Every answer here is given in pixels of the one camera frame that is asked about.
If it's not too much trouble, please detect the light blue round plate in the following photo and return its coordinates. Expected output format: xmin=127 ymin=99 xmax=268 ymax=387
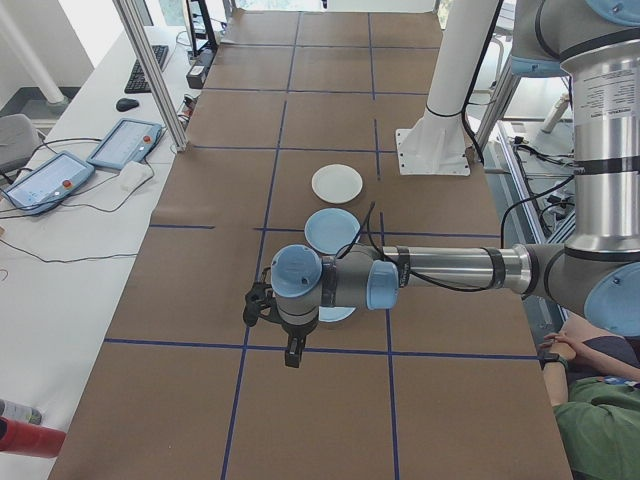
xmin=304 ymin=207 xmax=361 ymax=255
xmin=318 ymin=305 xmax=359 ymax=324

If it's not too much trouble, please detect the white round plate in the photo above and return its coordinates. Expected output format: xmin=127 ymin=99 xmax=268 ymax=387
xmin=311 ymin=164 xmax=364 ymax=204

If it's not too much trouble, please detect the bystander bare forearm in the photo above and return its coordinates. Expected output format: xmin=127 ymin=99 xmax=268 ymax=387
xmin=542 ymin=367 xmax=572 ymax=409

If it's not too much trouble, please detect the bystander hand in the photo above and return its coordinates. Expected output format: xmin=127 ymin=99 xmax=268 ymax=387
xmin=538 ymin=333 xmax=577 ymax=357

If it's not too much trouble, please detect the white side desk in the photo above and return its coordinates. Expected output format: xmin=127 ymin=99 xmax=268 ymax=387
xmin=0 ymin=0 xmax=236 ymax=480

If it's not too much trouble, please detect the white folded cloth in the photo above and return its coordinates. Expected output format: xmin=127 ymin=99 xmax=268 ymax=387
xmin=118 ymin=160 xmax=155 ymax=192

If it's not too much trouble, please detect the black smartwatch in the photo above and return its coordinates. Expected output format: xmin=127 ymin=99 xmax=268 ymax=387
xmin=538 ymin=351 xmax=572 ymax=372

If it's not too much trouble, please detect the blue-edged teach pendant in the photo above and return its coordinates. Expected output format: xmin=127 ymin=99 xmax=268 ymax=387
xmin=86 ymin=118 xmax=165 ymax=174
xmin=0 ymin=151 xmax=97 ymax=217

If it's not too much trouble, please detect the red cylinder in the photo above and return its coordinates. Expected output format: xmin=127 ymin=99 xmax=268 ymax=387
xmin=0 ymin=417 xmax=68 ymax=459

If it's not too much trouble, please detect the green white bottle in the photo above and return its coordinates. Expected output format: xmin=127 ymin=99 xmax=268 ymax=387
xmin=0 ymin=398 xmax=44 ymax=426

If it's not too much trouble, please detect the black electronics box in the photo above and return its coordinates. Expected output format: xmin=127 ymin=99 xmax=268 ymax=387
xmin=185 ymin=49 xmax=216 ymax=90

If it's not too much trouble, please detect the black keyboard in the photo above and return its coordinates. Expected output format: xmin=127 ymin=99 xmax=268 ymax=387
xmin=123 ymin=44 xmax=170 ymax=95

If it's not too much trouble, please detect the person in navy shirt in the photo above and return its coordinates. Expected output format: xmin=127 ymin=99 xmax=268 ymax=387
xmin=559 ymin=317 xmax=640 ymax=384

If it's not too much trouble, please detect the person in green shirt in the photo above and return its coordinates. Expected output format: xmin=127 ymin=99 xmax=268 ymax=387
xmin=552 ymin=375 xmax=640 ymax=480

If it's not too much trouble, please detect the black monitor stand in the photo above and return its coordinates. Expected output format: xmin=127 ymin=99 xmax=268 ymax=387
xmin=187 ymin=0 xmax=222 ymax=56

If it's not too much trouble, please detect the grey office chair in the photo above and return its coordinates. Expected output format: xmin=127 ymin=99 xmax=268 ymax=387
xmin=0 ymin=113 xmax=42 ymax=174

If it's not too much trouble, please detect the white floor pole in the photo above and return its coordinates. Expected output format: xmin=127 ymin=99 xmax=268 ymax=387
xmin=0 ymin=9 xmax=69 ymax=109

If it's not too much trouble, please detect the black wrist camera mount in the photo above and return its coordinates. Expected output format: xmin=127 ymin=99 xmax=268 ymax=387
xmin=242 ymin=267 xmax=277 ymax=327

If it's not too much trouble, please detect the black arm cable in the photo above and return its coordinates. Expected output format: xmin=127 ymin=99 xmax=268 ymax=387
xmin=333 ymin=201 xmax=499 ymax=294

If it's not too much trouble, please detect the black desk cable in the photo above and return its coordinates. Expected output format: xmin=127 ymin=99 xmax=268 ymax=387
xmin=0 ymin=164 xmax=156 ymax=221
xmin=0 ymin=135 xmax=104 ymax=186
xmin=0 ymin=227 xmax=140 ymax=265

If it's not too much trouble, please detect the black pedestal cable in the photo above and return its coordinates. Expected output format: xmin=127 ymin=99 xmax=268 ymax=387
xmin=459 ymin=0 xmax=506 ymax=166

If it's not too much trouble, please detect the aluminium profile post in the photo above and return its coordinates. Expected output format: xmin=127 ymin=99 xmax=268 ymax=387
xmin=110 ymin=0 xmax=190 ymax=152

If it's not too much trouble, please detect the metal bar frame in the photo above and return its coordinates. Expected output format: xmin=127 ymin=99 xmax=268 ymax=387
xmin=469 ymin=44 xmax=581 ymax=331

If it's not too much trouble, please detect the black frame cable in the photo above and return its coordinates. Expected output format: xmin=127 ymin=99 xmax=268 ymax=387
xmin=499 ymin=172 xmax=576 ymax=241

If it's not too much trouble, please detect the white pedestal column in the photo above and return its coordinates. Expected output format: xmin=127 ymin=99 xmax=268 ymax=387
xmin=394 ymin=0 xmax=506 ymax=177

